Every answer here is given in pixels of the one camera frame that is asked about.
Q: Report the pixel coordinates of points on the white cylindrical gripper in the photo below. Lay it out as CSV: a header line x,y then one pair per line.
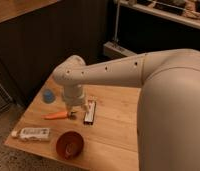
x,y
73,95

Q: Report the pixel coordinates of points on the black whiteboard eraser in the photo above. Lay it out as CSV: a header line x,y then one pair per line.
x,y
90,114

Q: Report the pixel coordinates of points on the red plastic bowl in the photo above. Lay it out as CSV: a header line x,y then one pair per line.
x,y
69,145

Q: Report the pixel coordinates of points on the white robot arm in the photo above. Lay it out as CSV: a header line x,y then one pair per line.
x,y
168,112

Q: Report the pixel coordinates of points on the blue plastic cup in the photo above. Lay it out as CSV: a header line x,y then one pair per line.
x,y
48,96

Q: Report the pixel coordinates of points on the orange toy carrot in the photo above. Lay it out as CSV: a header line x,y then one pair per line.
x,y
59,115

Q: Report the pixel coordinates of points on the white tube with label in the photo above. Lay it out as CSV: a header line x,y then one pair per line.
x,y
31,134

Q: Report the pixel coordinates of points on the grey metal shelf rack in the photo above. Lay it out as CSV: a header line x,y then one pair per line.
x,y
140,26

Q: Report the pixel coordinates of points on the wooden countertop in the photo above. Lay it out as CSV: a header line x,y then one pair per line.
x,y
10,9

